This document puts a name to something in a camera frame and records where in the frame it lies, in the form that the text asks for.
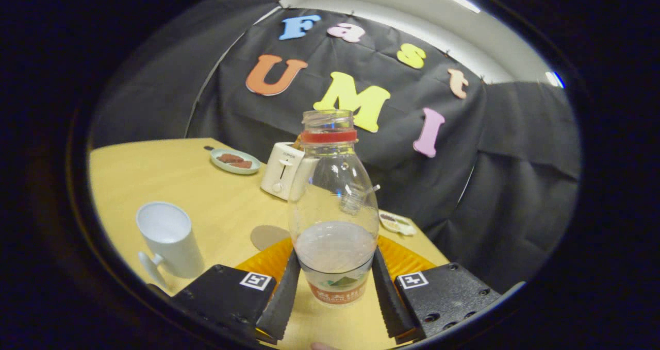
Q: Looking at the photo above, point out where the white toaster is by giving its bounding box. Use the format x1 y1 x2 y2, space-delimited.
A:
260 142 320 202

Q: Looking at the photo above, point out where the white divided condiment dish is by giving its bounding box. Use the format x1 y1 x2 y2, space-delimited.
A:
379 210 417 236

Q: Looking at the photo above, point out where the wooden table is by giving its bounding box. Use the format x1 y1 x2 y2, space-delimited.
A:
88 138 452 350

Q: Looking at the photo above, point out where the round brown coaster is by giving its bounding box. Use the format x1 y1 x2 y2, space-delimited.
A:
250 225 292 251

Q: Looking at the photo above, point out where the metal wire utensil holder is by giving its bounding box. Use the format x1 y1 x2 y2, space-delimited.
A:
339 184 380 216

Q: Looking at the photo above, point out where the white cup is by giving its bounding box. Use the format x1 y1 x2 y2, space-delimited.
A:
137 202 206 291

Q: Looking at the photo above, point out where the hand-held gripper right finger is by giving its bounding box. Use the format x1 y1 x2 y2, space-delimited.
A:
372 235 526 343

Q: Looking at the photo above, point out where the clear plastic juice bottle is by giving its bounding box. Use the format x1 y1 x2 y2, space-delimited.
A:
288 109 381 307

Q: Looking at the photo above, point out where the pale green plate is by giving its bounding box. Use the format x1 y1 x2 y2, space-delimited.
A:
210 148 262 175

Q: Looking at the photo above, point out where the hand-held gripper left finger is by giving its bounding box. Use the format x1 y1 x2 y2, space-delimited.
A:
150 237 302 345

